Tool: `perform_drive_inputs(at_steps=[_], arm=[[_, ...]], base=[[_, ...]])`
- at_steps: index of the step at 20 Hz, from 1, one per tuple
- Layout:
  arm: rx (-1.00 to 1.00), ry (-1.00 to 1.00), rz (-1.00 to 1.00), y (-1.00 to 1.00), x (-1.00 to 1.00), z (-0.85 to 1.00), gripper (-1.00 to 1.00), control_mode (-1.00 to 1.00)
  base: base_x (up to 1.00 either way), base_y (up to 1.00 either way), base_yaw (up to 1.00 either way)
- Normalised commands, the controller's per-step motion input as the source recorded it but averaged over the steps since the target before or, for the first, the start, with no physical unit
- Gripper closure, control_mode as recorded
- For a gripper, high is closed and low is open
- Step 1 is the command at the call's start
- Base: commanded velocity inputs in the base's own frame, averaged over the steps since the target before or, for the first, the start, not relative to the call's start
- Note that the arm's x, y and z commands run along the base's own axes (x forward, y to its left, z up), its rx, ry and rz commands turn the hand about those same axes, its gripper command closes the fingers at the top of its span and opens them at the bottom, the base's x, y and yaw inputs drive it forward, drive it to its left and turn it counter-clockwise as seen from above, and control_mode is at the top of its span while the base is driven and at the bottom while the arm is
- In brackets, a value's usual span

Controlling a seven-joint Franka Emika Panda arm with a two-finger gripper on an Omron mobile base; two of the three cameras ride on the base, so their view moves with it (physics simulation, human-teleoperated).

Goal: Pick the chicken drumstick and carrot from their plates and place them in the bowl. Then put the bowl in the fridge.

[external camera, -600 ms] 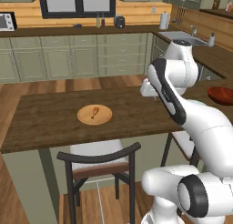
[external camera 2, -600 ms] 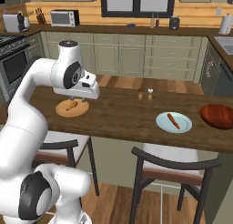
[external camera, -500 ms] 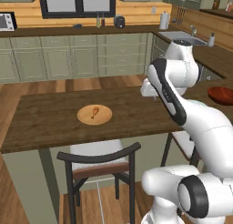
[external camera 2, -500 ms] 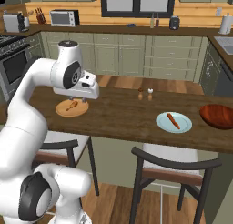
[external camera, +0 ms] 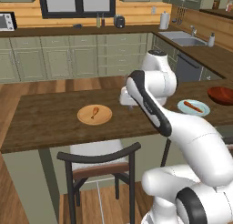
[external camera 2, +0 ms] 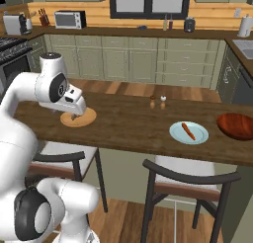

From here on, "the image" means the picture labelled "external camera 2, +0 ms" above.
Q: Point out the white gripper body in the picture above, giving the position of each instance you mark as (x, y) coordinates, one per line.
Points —
(70, 106)

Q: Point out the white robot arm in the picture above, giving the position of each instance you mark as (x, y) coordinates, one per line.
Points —
(19, 145)

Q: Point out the orange carrot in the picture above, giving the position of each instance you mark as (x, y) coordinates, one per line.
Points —
(188, 131)

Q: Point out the reddish brown wooden bowl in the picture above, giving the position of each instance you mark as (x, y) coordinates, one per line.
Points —
(237, 125)

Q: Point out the tan wooden round plate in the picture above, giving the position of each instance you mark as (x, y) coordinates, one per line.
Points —
(86, 118)

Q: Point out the dark chair with white seat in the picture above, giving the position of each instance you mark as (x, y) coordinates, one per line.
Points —
(62, 164)
(184, 182)

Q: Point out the black stove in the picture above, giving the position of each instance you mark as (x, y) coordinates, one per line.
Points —
(11, 56)

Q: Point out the wooden shaker with dark cap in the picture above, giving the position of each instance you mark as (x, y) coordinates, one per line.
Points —
(152, 103)

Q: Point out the green base cupboard run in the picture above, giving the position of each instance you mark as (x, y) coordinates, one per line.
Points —
(138, 59)

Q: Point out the white toaster oven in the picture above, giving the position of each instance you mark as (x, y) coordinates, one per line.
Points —
(68, 19)

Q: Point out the knife block with knives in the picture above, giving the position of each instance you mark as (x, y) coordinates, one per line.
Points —
(43, 19)

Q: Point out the wooden shaker with white cap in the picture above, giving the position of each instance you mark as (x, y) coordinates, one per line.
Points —
(163, 104)

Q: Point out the small dark flat object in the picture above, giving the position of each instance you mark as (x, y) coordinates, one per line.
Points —
(142, 27)

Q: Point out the pale glass bottle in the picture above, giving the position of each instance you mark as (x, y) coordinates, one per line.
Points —
(165, 23)

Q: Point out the dark framed window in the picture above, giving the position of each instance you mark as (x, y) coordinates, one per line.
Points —
(150, 3)

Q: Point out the dark brown bottle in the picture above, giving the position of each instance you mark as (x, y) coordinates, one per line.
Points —
(171, 23)

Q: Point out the light blue plate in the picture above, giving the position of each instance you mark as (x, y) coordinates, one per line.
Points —
(197, 136)

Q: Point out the dark grey jar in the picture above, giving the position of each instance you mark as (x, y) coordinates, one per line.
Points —
(189, 25)

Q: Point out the dark dishwasher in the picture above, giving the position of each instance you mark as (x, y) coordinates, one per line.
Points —
(242, 87)

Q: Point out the grey sink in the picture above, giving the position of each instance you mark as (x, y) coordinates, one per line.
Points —
(245, 48)

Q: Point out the white paper towel roll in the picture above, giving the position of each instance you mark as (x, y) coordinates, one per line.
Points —
(245, 27)

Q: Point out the white wall socket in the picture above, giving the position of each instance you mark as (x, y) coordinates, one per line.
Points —
(237, 12)

